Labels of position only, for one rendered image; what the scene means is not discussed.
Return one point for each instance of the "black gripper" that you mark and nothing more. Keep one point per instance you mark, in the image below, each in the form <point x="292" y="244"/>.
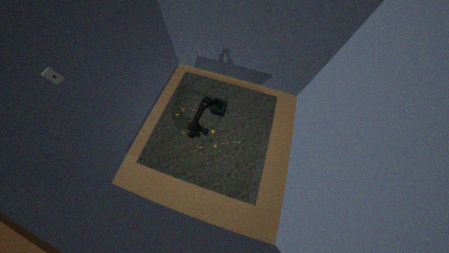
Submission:
<point x="202" y="130"/>

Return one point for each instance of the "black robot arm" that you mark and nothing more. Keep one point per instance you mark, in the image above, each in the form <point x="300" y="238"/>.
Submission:
<point x="193" y="126"/>

